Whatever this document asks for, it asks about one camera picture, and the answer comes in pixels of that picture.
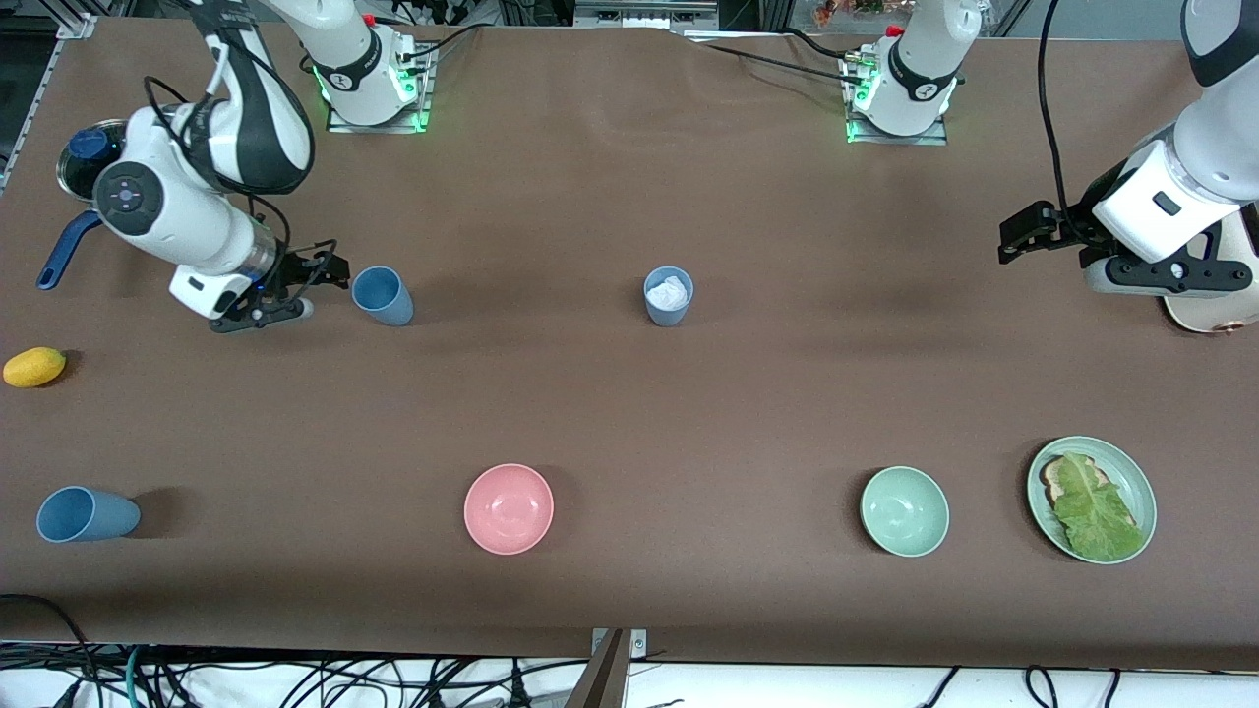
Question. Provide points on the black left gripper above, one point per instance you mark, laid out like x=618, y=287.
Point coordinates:
x=1080, y=217

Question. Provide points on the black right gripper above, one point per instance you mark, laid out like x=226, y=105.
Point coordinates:
x=295, y=271

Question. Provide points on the blue plastic cup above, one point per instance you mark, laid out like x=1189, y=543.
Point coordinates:
x=89, y=514
x=384, y=295

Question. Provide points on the blue cup holding white tissue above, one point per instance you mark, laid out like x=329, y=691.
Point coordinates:
x=669, y=317

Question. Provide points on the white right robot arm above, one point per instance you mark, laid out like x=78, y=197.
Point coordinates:
x=167, y=216

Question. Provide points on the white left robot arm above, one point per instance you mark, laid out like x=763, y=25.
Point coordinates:
x=1170, y=202

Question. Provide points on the cream white toaster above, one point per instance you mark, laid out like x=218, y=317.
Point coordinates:
x=1215, y=313

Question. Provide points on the toasted bread slice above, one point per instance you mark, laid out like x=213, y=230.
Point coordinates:
x=1054, y=479

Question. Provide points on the glass lid blue knob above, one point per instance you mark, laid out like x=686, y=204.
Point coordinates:
x=87, y=145

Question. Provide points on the pale green plate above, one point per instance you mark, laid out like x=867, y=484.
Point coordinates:
x=1141, y=487

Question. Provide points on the green lettuce leaf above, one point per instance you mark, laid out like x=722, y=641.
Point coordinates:
x=1097, y=516

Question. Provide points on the yellow lemon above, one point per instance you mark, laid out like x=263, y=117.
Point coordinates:
x=34, y=367

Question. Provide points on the pink bowl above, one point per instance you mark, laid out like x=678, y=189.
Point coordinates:
x=509, y=508

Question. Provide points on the pale green bowl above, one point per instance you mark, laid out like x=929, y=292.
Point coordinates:
x=905, y=511

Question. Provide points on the brown table cover sheet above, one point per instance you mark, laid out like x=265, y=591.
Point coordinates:
x=629, y=413

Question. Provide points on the crumpled white tissue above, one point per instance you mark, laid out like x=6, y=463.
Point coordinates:
x=667, y=292

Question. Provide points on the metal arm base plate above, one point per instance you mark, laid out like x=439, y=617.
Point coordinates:
x=339, y=126
x=885, y=140

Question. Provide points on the aluminium frame profile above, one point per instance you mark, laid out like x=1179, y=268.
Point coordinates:
x=79, y=25

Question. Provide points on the metal table clamp bracket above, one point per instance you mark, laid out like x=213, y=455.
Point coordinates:
x=605, y=678

